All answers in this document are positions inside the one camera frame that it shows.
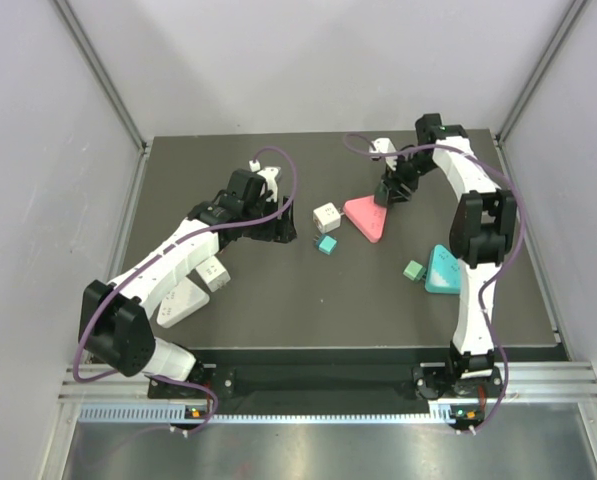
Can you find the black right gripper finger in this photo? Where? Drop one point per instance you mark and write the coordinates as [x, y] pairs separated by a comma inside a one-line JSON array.
[[384, 192], [402, 191]]

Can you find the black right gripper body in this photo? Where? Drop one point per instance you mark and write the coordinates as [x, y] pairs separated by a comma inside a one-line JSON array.
[[407, 170]]

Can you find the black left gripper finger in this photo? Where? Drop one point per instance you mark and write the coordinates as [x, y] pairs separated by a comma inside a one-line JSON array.
[[289, 231], [272, 232]]

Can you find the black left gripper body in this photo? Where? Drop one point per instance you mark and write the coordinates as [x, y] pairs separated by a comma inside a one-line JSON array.
[[268, 208]]

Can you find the pink triangular power strip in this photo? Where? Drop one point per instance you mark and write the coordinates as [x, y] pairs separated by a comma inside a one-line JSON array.
[[367, 216]]

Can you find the white tiger cube adapter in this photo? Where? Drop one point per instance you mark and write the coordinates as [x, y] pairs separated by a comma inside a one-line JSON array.
[[327, 217]]

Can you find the grey white cube adapter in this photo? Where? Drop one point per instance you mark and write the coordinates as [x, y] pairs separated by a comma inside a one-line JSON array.
[[213, 274]]

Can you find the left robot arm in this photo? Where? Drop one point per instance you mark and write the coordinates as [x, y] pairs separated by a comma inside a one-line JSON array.
[[115, 315]]

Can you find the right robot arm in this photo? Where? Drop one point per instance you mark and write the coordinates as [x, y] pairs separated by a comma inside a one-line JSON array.
[[481, 236]]

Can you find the teal cube charger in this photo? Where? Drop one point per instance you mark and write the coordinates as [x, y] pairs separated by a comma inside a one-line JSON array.
[[325, 244]]

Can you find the mint green cube charger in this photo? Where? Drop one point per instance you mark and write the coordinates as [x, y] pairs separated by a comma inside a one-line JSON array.
[[415, 271]]

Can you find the teal triangular power strip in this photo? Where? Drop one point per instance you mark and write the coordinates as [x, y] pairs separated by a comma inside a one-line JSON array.
[[443, 274]]

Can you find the white triangular power strip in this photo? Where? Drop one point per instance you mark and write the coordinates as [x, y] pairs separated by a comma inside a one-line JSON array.
[[185, 299]]

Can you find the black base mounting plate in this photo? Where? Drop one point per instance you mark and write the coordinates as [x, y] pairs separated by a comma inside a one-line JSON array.
[[325, 381]]

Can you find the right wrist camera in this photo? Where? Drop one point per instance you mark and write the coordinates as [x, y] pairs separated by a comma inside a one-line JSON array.
[[383, 149]]

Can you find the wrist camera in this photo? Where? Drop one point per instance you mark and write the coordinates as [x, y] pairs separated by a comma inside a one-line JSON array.
[[271, 175], [383, 149]]

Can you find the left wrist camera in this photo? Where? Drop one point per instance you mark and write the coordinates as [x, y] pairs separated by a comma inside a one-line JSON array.
[[271, 175]]

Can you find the slotted cable duct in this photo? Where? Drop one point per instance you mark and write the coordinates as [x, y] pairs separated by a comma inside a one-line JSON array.
[[183, 414]]

